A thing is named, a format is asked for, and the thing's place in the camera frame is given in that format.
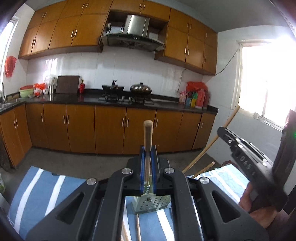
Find black wok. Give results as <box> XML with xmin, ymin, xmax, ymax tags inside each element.
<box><xmin>102</xmin><ymin>80</ymin><xmax>125</xmax><ymax>98</ymax></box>

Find lidded dark wok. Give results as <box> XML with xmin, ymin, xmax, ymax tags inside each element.
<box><xmin>130</xmin><ymin>82</ymin><xmax>152</xmax><ymax>98</ymax></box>

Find window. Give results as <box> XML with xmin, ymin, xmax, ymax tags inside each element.
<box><xmin>0</xmin><ymin>16</ymin><xmax>19</xmax><ymax>78</ymax></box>
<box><xmin>234</xmin><ymin>38</ymin><xmax>295</xmax><ymax>130</ymax></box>

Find condiment bottles group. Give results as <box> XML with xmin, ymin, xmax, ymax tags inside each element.
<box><xmin>179</xmin><ymin>89</ymin><xmax>210</xmax><ymax>110</ymax></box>

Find green perforated utensil holder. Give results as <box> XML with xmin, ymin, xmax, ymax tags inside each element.
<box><xmin>132</xmin><ymin>175</ymin><xmax>171</xmax><ymax>213</ymax></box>

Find green basin red lid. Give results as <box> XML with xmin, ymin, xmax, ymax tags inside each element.
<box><xmin>19</xmin><ymin>85</ymin><xmax>34</xmax><ymax>98</ymax></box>

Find wooden upper cabinets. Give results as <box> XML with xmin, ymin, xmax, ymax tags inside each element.
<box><xmin>18</xmin><ymin>1</ymin><xmax>218</xmax><ymax>75</ymax></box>

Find gas stove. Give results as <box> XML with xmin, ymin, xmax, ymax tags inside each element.
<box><xmin>98</xmin><ymin>95</ymin><xmax>154</xmax><ymax>105</ymax></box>

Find steel range hood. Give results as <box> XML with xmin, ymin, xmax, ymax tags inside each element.
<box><xmin>99</xmin><ymin>11</ymin><xmax>167</xmax><ymax>52</ymax></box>

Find right window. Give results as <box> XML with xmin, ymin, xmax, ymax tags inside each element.
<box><xmin>234</xmin><ymin>38</ymin><xmax>295</xmax><ymax>130</ymax></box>

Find red plastic bag on wall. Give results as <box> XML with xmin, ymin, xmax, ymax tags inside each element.
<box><xmin>4</xmin><ymin>56</ymin><xmax>17</xmax><ymax>78</ymax></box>

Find black countertop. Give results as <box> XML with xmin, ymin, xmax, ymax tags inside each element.
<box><xmin>1</xmin><ymin>89</ymin><xmax>218</xmax><ymax>115</ymax></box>

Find wooden lower cabinets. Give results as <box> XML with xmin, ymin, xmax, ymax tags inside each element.
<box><xmin>1</xmin><ymin>103</ymin><xmax>216</xmax><ymax>167</ymax></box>

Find right hand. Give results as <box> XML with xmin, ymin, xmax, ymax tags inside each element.
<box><xmin>239</xmin><ymin>182</ymin><xmax>278</xmax><ymax>228</ymax></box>

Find red bag on counter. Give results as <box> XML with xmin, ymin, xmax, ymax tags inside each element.
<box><xmin>186</xmin><ymin>81</ymin><xmax>208</xmax><ymax>91</ymax></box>

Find blue striped tablecloth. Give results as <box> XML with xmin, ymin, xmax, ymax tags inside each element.
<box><xmin>7</xmin><ymin>164</ymin><xmax>253</xmax><ymax>241</ymax></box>

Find dark wooden cutting board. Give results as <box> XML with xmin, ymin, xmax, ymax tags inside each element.
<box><xmin>56</xmin><ymin>75</ymin><xmax>80</xmax><ymax>94</ymax></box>

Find left window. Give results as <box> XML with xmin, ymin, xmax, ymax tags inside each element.
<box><xmin>0</xmin><ymin>16</ymin><xmax>19</xmax><ymax>78</ymax></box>

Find red white plastic bag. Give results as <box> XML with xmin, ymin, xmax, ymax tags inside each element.
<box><xmin>33</xmin><ymin>83</ymin><xmax>49</xmax><ymax>96</ymax></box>

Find wooden cabinets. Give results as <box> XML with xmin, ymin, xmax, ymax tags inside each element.
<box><xmin>18</xmin><ymin>1</ymin><xmax>218</xmax><ymax>75</ymax></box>
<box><xmin>1</xmin><ymin>103</ymin><xmax>216</xmax><ymax>167</ymax></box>

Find red bottle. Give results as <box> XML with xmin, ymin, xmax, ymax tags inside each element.
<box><xmin>79</xmin><ymin>79</ymin><xmax>85</xmax><ymax>94</ymax></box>

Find wooden chopstick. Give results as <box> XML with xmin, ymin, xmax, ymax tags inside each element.
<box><xmin>135</xmin><ymin>213</ymin><xmax>142</xmax><ymax>241</ymax></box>
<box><xmin>144</xmin><ymin>120</ymin><xmax>154</xmax><ymax>187</ymax></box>
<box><xmin>121</xmin><ymin>222</ymin><xmax>129</xmax><ymax>241</ymax></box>
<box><xmin>191</xmin><ymin>161</ymin><xmax>215</xmax><ymax>179</ymax></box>
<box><xmin>182</xmin><ymin>104</ymin><xmax>240</xmax><ymax>173</ymax></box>

